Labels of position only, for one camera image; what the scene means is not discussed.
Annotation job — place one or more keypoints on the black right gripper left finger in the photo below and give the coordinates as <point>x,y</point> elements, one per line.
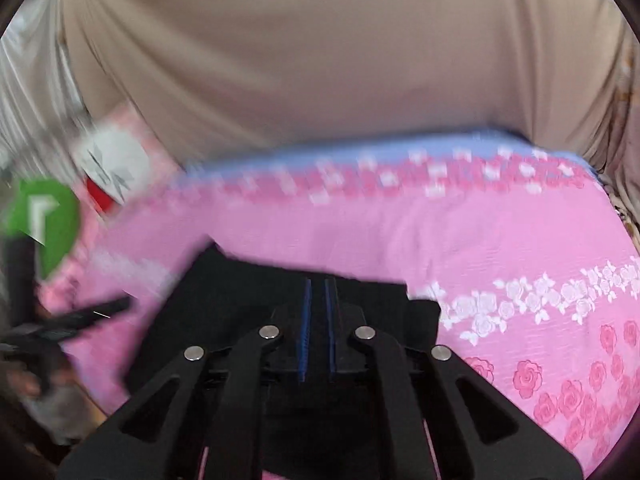
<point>232,413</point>

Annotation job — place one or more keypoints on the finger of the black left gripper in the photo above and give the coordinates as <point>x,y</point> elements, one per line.
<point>66,326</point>

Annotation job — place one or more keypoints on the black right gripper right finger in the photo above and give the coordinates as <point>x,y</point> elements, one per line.
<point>442,418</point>

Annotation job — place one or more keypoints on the black knitted pants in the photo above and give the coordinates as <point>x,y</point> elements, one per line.
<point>322,415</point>

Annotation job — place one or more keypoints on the white rabbit cartoon pillow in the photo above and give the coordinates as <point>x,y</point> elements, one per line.
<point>120,159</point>

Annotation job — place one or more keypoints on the silver satin curtain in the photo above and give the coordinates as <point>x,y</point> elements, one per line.
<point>42,113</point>

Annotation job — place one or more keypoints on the pink floral bed sheet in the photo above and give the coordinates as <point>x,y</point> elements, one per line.
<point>536,275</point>

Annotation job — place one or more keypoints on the beige hanging curtain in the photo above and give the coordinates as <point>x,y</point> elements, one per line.
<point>215,77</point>

